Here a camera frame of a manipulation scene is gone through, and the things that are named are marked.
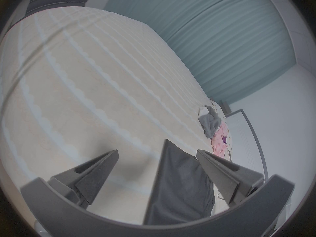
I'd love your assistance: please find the pink garment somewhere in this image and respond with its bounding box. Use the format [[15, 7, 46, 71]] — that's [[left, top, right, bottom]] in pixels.
[[211, 122, 231, 158]]

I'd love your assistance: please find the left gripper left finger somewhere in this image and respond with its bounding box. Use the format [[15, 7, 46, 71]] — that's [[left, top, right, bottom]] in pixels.
[[51, 150, 119, 206]]

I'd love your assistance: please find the grey garment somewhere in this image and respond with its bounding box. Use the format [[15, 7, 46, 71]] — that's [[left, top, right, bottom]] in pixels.
[[199, 105, 221, 138]]

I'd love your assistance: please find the black long-sleeved top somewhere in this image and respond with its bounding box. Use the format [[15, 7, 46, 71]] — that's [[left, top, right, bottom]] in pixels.
[[143, 139, 216, 225]]

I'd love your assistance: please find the blue-green curtain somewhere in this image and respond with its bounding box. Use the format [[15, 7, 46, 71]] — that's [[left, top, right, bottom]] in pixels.
[[164, 0, 297, 105], [104, 0, 257, 38]]

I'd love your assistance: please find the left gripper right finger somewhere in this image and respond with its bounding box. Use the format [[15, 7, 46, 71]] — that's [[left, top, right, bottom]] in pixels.
[[196, 149, 264, 205]]

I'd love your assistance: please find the bed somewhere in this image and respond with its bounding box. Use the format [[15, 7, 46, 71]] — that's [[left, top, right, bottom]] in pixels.
[[0, 6, 268, 225]]

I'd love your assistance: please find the white printed pillow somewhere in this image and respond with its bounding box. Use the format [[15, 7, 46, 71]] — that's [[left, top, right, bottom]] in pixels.
[[211, 100, 234, 152]]

